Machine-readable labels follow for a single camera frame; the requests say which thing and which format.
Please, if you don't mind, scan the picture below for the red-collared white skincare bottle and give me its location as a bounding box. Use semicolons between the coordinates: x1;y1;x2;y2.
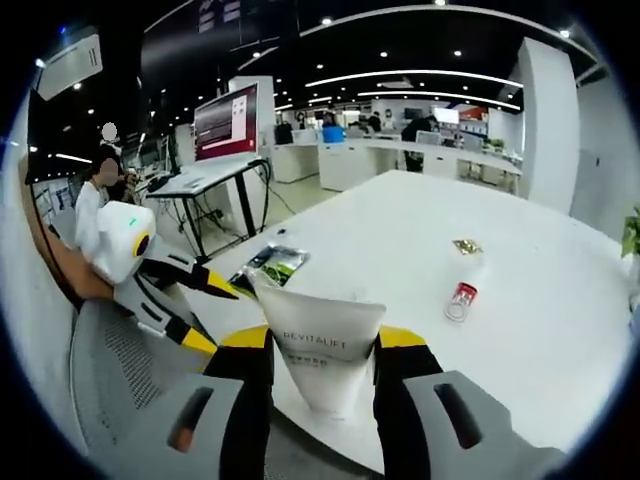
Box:
443;257;489;324

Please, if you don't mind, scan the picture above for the grey mesh office chair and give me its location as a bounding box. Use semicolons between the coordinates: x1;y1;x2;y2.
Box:
68;298;224;464

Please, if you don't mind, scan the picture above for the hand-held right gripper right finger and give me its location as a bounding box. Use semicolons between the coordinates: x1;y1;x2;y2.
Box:
372;324;569;480

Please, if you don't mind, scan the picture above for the long white counter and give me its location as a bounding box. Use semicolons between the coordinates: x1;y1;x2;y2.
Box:
272;134;525;197

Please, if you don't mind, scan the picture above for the grey door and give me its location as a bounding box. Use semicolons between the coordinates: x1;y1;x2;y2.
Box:
572;142;619;236

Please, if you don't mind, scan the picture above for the green potted plant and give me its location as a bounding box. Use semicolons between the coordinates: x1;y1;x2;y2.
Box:
621;203;640;259

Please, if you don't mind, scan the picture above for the white skincare tube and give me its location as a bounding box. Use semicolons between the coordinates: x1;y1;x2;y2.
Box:
253;280;389;426

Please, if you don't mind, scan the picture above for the green black skincare sachet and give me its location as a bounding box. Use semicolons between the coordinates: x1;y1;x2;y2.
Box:
233;243;312;297

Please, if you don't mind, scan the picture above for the black hanging display panel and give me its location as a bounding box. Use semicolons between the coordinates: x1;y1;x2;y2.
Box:
189;0;301;51

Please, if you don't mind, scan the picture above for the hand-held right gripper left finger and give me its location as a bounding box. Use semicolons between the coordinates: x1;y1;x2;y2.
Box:
132;323;276;480

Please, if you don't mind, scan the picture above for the white ceiling air conditioner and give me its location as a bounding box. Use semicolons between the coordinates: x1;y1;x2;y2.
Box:
37;30;105;102

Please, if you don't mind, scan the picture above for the red-screen computer monitor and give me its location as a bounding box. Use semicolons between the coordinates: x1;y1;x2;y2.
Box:
192;81;261;165

